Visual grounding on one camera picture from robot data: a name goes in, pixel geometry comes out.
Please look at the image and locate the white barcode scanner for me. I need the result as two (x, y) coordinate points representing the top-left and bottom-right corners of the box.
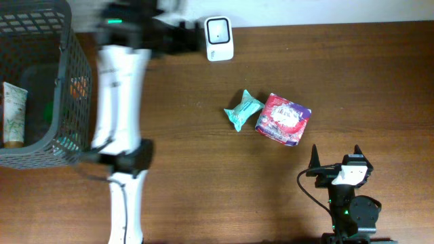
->
(203, 16), (234, 62)

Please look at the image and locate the orange Kleenex tissue pack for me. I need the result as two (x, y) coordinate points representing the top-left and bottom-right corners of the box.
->
(70, 77), (87, 99)

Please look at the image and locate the green lid jar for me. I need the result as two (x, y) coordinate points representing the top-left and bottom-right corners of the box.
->
(43, 102), (54, 125)

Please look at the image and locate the white bamboo print tube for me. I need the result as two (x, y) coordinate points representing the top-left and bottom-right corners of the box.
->
(3, 82), (28, 148)

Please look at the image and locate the grey plastic mesh basket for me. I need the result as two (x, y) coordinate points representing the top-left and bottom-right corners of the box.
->
(1, 1), (92, 169)

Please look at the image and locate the red purple pad package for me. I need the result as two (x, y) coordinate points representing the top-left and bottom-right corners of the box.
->
(255, 93), (312, 146)

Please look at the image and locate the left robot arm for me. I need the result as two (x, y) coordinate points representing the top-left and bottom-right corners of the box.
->
(79, 1), (201, 243)

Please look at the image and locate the teal Kleenex tissue pack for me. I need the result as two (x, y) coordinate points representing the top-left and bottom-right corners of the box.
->
(53, 134), (79, 154)

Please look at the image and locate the teal wet wipes pack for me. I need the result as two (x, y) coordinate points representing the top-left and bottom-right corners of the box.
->
(224, 89), (264, 132)

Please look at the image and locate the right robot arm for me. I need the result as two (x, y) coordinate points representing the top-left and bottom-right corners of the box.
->
(299, 145), (395, 244)

